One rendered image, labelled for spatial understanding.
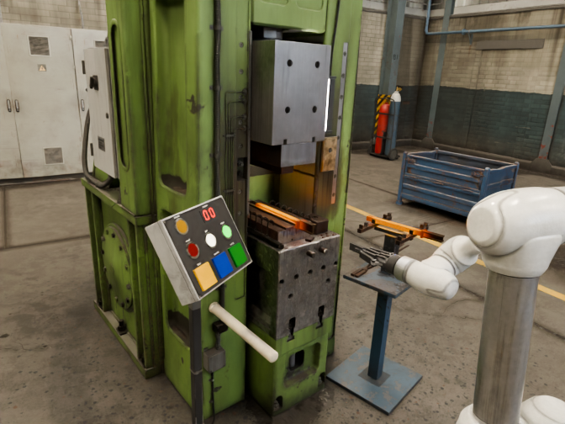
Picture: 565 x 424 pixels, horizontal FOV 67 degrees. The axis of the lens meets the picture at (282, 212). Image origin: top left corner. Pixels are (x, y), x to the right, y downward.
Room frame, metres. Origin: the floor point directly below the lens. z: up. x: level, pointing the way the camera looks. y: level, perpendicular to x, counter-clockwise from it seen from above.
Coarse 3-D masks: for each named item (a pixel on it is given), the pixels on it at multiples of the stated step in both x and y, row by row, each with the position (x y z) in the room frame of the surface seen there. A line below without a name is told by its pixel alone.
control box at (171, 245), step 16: (192, 208) 1.38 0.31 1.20; (208, 208) 1.44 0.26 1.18; (224, 208) 1.52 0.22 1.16; (160, 224) 1.24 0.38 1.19; (176, 224) 1.28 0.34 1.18; (192, 224) 1.34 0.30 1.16; (208, 224) 1.40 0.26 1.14; (224, 224) 1.47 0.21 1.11; (160, 240) 1.24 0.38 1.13; (176, 240) 1.24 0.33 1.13; (192, 240) 1.30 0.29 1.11; (224, 240) 1.43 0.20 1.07; (240, 240) 1.50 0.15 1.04; (160, 256) 1.24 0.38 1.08; (176, 256) 1.22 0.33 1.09; (192, 256) 1.26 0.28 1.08; (208, 256) 1.32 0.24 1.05; (176, 272) 1.22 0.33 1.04; (192, 272) 1.22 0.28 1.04; (176, 288) 1.22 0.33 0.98; (192, 288) 1.19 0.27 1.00
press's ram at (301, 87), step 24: (264, 48) 1.78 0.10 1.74; (288, 48) 1.77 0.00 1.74; (312, 48) 1.85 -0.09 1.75; (264, 72) 1.78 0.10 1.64; (288, 72) 1.77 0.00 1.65; (312, 72) 1.85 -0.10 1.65; (264, 96) 1.77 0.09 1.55; (288, 96) 1.78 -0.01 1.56; (312, 96) 1.86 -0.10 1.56; (264, 120) 1.77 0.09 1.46; (288, 120) 1.78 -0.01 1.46; (312, 120) 1.86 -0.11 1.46
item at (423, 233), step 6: (372, 216) 2.13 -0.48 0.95; (378, 222) 2.08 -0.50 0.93; (384, 222) 2.06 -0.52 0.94; (390, 222) 2.05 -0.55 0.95; (396, 228) 2.02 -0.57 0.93; (402, 228) 2.00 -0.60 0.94; (408, 228) 1.98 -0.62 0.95; (414, 228) 1.98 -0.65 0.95; (420, 234) 1.92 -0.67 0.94; (426, 234) 1.92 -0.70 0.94; (432, 234) 1.89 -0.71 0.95; (438, 234) 1.90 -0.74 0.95; (432, 240) 1.89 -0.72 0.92; (438, 240) 1.88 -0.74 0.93
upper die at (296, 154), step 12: (252, 144) 1.92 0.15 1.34; (264, 144) 1.85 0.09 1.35; (288, 144) 1.79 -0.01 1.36; (300, 144) 1.83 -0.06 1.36; (312, 144) 1.87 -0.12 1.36; (252, 156) 1.91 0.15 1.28; (264, 156) 1.85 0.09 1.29; (276, 156) 1.78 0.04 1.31; (288, 156) 1.79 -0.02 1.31; (300, 156) 1.83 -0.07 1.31; (312, 156) 1.87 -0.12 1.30
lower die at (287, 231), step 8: (256, 200) 2.18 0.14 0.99; (256, 208) 2.05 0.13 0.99; (248, 216) 1.95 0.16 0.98; (264, 216) 1.93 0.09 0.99; (272, 216) 1.94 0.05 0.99; (280, 216) 1.91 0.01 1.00; (296, 216) 1.95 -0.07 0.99; (248, 224) 1.93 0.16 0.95; (256, 224) 1.88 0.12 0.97; (264, 224) 1.85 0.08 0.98; (280, 224) 1.84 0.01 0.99; (288, 224) 1.84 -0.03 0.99; (264, 232) 1.83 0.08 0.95; (272, 232) 1.79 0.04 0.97; (280, 232) 1.77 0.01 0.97; (288, 232) 1.80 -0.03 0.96; (296, 232) 1.83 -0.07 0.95; (304, 232) 1.86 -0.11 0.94; (280, 240) 1.77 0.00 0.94; (288, 240) 1.80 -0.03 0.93; (296, 240) 1.83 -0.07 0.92
